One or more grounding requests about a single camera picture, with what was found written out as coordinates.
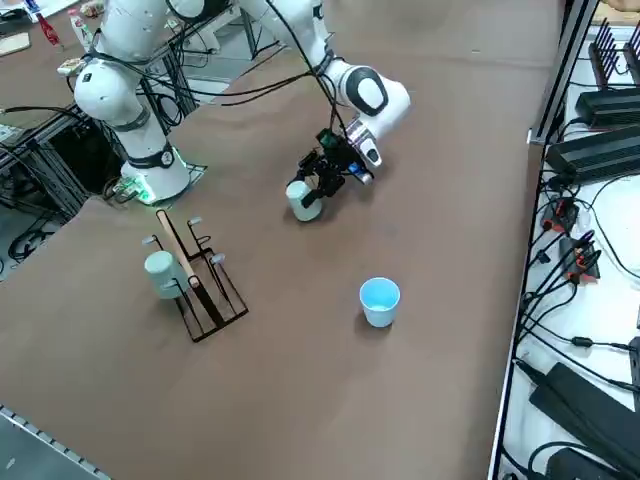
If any blue plastic cup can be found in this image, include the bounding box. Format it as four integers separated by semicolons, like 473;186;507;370
358;277;402;329

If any black power brick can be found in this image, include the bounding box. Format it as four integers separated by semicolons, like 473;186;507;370
543;446;640;480
528;361;640;474
544;125;640;182
575;91;640;132

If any aluminium frame post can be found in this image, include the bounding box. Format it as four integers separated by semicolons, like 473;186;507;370
528;0;601;146

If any aluminium frame stand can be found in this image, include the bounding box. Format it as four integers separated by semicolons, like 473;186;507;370
0;107;126;221

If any red black connector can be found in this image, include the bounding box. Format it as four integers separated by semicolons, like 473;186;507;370
558;234;602;286
543;197;581;234

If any black wire cup rack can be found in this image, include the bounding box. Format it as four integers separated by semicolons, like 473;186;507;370
141;208;250;344

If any black pronged holder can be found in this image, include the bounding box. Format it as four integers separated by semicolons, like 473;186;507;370
621;29;640;84
587;17;622;92

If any black cable with ferrite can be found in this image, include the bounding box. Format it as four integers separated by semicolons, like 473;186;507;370
519;299;636;356

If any white bottle red cap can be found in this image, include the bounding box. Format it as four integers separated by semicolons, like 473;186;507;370
67;7;96;51

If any wooden rack rod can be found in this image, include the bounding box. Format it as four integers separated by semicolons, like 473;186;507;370
155;208;202;290

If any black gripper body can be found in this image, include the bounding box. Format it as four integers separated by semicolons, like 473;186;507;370
315;128;361;190

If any pale green plastic cup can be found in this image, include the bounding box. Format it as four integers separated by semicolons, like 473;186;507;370
144;251;185;301
285;180;325;223

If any wooden board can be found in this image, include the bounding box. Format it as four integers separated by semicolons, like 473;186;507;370
0;29;32;57

